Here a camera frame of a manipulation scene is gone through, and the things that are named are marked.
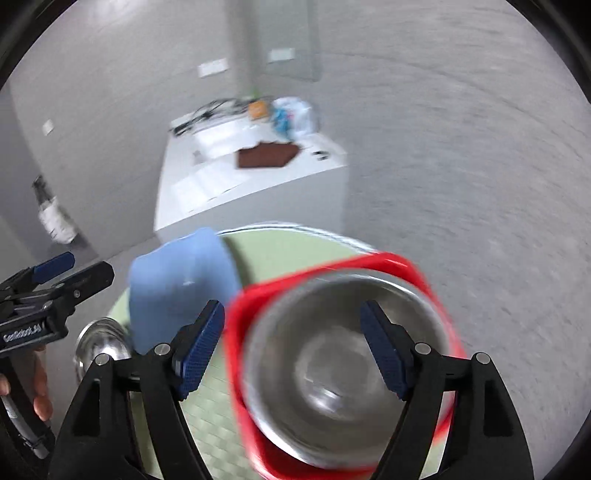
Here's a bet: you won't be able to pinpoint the blue white plastic bag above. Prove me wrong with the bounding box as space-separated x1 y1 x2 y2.
270 96 320 140

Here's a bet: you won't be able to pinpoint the red square plate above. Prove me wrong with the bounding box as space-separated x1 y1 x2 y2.
224 251 468 479

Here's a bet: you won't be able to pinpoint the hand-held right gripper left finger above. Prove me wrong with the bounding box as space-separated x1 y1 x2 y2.
48 299 226 480

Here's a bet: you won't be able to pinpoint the small steel bowl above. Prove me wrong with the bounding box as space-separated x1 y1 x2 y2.
75 318 134 383

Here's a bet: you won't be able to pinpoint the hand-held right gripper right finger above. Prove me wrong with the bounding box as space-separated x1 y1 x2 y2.
359 300 536 480

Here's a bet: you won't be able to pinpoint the person's left hand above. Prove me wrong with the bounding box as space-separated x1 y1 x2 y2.
0 347 54 422

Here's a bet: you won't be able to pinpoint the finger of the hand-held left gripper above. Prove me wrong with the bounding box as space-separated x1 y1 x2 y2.
0 251 77 298
14 261 115 324

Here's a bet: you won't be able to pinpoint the large steel bowl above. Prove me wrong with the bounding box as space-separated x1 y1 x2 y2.
241 272 451 467

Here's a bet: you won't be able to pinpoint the black cables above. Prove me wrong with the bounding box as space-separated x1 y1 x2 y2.
172 98 252 136

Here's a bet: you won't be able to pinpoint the green woven round placemat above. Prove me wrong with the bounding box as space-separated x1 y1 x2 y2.
104 222 458 480

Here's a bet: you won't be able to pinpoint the white table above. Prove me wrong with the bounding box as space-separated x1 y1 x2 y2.
154 110 350 243

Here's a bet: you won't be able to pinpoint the white bag with bottle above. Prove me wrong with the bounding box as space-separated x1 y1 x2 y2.
31 174 78 245

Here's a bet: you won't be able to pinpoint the brown cloth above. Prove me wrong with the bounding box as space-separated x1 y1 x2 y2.
235 141 302 171

